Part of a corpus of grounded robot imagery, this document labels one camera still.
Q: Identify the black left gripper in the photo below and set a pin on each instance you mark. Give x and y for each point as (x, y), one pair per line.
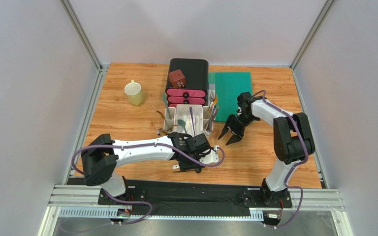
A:
(184, 167)

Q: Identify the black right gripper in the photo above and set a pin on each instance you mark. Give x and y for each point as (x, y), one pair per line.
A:
(236, 124)

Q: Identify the white perforated utensil caddy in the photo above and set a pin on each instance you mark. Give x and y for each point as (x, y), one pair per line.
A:
(200, 115)

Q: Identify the teal plastic spoon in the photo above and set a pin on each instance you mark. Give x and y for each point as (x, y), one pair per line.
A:
(186, 127)

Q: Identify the gold handled knife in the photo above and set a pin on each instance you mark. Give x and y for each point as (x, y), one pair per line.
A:
(210, 110)

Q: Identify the purple metal spoon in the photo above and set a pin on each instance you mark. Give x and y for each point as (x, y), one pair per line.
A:
(192, 121)

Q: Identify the large silver fork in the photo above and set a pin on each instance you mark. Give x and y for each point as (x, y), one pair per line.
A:
(212, 97)

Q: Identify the teal plastic knife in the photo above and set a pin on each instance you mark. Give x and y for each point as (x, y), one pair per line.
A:
(164, 98)

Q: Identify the black and pink drawer box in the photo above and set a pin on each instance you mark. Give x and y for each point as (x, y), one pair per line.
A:
(195, 92)

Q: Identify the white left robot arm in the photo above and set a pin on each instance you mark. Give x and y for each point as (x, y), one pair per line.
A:
(104, 155)

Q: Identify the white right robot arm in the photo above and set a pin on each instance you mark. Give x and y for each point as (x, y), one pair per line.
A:
(293, 140)

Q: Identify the black small spoon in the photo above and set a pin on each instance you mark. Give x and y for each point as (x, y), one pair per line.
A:
(198, 170)

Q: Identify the teal cutting mat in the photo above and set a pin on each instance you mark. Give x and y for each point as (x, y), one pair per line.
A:
(228, 86)

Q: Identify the gold spoon in caddy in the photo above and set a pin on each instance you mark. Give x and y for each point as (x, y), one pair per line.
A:
(161, 115)

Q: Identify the brown relay block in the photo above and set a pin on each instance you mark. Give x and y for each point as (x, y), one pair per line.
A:
(177, 79)

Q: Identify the yellow-green mug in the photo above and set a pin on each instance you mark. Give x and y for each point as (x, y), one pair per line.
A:
(134, 92)

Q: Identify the black mounting rail base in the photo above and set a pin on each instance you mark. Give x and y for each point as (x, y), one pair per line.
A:
(201, 199)

